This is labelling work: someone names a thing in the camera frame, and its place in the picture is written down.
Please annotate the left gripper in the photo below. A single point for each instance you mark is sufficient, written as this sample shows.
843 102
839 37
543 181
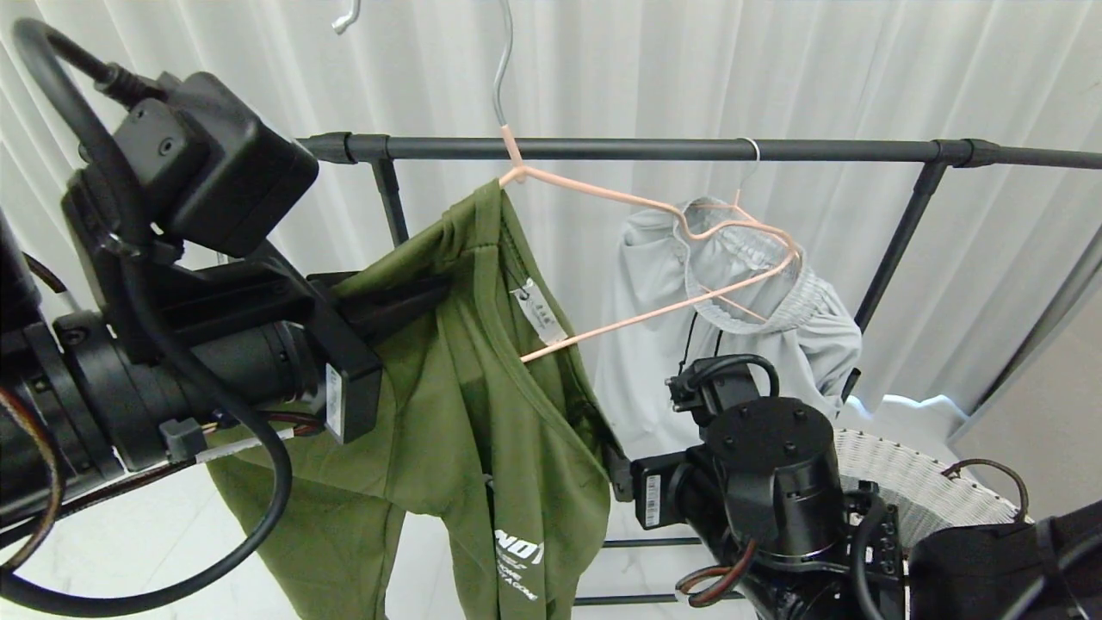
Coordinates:
258 362

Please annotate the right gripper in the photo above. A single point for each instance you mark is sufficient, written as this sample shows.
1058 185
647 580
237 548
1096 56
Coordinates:
671 491

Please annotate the pale grey shorts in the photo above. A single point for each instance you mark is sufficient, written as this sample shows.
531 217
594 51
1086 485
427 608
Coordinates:
646 344

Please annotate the green garment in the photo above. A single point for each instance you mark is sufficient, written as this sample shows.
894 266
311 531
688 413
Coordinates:
448 413

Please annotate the pink clothes hanger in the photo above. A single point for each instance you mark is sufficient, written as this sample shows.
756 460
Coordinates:
739 198
514 159

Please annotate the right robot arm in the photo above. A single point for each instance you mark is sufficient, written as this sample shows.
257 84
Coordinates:
775 482

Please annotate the white laundry basket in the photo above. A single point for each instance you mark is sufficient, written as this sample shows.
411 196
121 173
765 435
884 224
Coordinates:
904 482

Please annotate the black clothes rack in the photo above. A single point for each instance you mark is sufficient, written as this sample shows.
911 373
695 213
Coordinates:
603 148

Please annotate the white curtain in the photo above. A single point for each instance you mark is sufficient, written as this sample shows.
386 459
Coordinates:
603 69

